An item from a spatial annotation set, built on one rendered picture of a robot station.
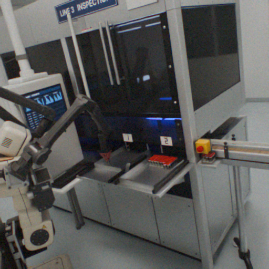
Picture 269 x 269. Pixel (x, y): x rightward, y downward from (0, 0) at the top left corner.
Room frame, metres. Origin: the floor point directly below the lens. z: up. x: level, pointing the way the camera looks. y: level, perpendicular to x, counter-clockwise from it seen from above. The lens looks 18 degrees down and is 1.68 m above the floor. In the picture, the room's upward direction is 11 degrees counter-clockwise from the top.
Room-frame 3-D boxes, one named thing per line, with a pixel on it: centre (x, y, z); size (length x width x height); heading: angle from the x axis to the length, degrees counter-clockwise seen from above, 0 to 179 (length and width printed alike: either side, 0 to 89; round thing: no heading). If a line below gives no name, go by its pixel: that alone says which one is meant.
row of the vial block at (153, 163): (1.65, -0.12, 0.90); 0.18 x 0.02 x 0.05; 48
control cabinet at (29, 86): (2.12, 0.69, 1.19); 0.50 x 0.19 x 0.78; 146
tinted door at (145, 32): (1.80, -0.14, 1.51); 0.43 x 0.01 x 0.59; 48
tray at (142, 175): (1.59, -0.06, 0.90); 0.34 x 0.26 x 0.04; 138
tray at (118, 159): (1.90, 0.12, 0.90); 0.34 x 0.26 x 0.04; 138
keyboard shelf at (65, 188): (2.00, 0.55, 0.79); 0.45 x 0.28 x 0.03; 146
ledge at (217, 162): (1.61, -0.44, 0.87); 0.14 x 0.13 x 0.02; 138
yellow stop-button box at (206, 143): (1.59, -0.40, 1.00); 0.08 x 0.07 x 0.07; 138
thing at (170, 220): (2.67, 0.10, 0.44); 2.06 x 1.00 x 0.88; 48
